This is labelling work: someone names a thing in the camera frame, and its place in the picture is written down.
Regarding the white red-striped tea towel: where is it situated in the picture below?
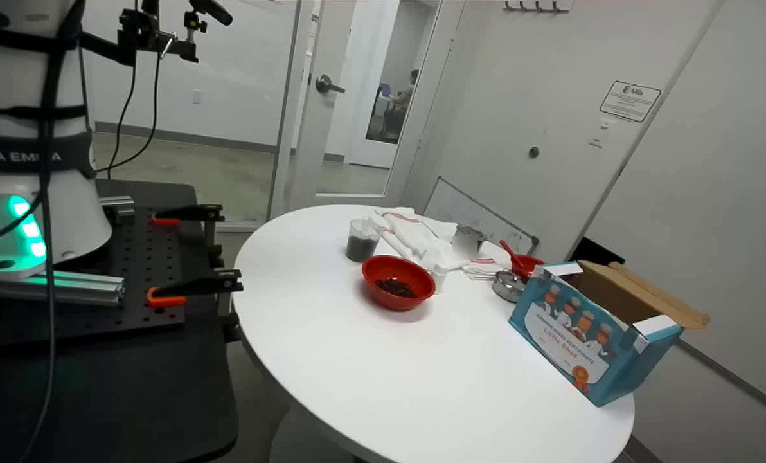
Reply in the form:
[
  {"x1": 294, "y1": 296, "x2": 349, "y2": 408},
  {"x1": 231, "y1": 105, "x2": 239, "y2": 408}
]
[{"x1": 367, "y1": 205, "x2": 511, "y2": 283}]

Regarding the clear plastic measuring cup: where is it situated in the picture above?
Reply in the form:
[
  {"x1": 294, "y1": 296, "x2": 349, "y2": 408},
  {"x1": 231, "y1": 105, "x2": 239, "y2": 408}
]
[{"x1": 345, "y1": 217, "x2": 383, "y2": 265}]

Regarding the red bowl with dark contents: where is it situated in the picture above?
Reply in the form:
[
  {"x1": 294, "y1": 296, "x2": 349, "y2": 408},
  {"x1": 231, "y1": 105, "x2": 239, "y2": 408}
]
[{"x1": 361, "y1": 251, "x2": 439, "y2": 313}]

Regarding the silver metal cup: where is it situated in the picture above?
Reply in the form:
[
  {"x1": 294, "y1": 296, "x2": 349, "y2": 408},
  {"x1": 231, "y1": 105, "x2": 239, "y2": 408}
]
[{"x1": 450, "y1": 224, "x2": 489, "y2": 258}]

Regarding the white door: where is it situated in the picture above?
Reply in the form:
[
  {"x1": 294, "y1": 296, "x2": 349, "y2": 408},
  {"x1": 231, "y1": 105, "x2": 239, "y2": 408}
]
[{"x1": 268, "y1": 0, "x2": 363, "y2": 214}]

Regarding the small silver metal bowl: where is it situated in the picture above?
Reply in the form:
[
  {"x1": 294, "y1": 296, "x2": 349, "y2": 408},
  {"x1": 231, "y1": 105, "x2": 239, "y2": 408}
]
[{"x1": 492, "y1": 268, "x2": 531, "y2": 307}]

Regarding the small red plastic bowl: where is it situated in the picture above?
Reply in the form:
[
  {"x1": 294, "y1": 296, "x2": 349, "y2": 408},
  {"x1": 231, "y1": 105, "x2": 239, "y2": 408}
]
[{"x1": 496, "y1": 237, "x2": 547, "y2": 281}]

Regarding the black orange bar clamp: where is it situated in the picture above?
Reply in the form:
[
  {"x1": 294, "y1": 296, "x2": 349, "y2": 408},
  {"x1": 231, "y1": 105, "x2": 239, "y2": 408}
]
[
  {"x1": 145, "y1": 268, "x2": 246, "y2": 313},
  {"x1": 146, "y1": 204, "x2": 228, "y2": 231}
]

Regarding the black case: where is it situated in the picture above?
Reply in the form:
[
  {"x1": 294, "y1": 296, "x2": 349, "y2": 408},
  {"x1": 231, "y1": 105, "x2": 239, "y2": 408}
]
[{"x1": 569, "y1": 235, "x2": 627, "y2": 268}]

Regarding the blue cardboard box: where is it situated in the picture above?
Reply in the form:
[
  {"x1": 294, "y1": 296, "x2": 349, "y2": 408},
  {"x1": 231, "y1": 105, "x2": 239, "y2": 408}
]
[{"x1": 506, "y1": 258, "x2": 712, "y2": 408}]

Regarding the black robot cart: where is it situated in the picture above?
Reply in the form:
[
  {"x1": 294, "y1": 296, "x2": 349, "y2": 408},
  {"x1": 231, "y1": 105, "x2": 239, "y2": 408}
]
[{"x1": 0, "y1": 177, "x2": 243, "y2": 463}]

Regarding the small whiteboard leaning on wall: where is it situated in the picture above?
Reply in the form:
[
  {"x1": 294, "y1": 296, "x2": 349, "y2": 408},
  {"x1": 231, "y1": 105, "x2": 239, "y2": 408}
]
[{"x1": 421, "y1": 175, "x2": 543, "y2": 258}]

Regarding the metal door handle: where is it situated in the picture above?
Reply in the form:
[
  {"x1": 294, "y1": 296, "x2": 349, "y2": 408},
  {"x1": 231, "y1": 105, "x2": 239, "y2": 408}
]
[{"x1": 313, "y1": 73, "x2": 348, "y2": 97}]

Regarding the wall hook strip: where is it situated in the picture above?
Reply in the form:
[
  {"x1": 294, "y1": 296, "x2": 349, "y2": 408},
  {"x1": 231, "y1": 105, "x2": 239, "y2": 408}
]
[{"x1": 502, "y1": 0, "x2": 573, "y2": 16}]

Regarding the white wall sign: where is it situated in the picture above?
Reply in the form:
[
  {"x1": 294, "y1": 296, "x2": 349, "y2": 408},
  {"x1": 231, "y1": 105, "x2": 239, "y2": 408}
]
[{"x1": 596, "y1": 78, "x2": 667, "y2": 127}]

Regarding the thin black camera cable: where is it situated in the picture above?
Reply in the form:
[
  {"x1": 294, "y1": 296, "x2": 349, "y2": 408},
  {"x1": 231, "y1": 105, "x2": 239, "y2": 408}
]
[{"x1": 96, "y1": 33, "x2": 167, "y2": 177}]

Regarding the black camera on mount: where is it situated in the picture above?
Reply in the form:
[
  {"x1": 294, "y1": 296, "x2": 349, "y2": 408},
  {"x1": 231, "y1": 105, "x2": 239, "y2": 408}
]
[{"x1": 113, "y1": 0, "x2": 236, "y2": 64}]

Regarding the aluminium rail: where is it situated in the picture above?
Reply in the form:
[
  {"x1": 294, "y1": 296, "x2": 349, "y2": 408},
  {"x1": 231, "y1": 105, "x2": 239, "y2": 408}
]
[{"x1": 0, "y1": 265, "x2": 128, "y2": 309}]

